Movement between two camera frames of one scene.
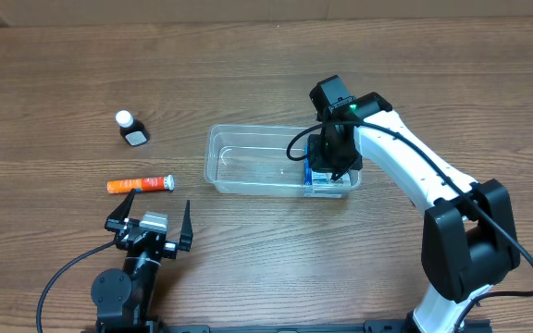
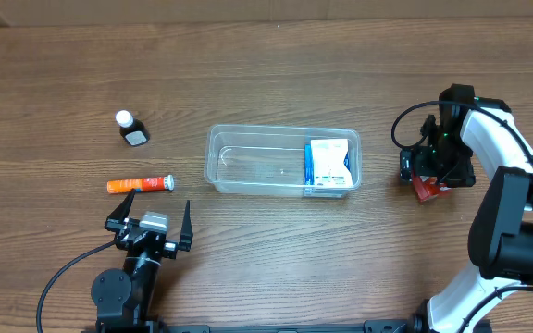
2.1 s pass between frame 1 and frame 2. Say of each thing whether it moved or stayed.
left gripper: stayed
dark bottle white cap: stayed
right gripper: moved
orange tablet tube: stayed
